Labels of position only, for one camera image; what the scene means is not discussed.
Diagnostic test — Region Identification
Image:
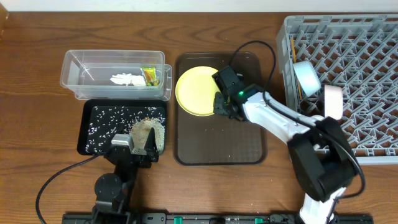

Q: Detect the green snack wrapper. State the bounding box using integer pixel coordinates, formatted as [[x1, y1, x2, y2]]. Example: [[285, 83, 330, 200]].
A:
[[141, 67, 159, 86]]

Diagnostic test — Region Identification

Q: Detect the grey dishwasher rack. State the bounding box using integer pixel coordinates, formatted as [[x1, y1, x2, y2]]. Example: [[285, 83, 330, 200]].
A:
[[276, 14, 397, 165]]

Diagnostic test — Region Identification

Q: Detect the black food waste tray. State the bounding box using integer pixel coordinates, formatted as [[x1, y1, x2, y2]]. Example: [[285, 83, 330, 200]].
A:
[[77, 100, 167, 156]]

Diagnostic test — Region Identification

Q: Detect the wooden chopstick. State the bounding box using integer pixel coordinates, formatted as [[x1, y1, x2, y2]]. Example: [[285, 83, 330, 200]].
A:
[[290, 37, 303, 100]]

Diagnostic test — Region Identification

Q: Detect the leftover rice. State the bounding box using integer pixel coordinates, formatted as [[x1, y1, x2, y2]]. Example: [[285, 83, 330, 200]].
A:
[[130, 118, 165, 155]]

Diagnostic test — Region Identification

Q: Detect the clear plastic bin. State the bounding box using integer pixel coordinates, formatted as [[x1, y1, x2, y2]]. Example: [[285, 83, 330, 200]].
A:
[[60, 50, 173, 101]]

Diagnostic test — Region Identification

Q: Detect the blue bowl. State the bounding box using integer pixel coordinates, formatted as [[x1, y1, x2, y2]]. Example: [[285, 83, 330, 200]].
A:
[[293, 60, 321, 96]]

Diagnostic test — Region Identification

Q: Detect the white bowl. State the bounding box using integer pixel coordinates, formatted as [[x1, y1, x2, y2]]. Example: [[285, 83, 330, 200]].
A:
[[323, 85, 343, 120]]

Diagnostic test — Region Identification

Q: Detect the black rail at table edge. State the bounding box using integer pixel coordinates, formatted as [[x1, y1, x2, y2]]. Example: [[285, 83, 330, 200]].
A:
[[62, 213, 374, 224]]

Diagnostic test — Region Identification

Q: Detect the dark brown serving tray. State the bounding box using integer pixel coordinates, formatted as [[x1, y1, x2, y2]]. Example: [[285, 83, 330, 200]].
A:
[[174, 52, 267, 166]]

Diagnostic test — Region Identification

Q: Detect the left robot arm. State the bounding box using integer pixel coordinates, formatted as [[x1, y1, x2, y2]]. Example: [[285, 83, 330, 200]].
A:
[[91, 128, 159, 224]]

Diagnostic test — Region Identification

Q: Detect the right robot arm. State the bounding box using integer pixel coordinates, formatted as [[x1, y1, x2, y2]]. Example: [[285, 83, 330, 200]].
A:
[[212, 66, 361, 223]]

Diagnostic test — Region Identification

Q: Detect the yellow plate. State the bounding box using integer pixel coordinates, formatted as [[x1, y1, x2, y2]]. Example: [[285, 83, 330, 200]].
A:
[[175, 66, 220, 116]]

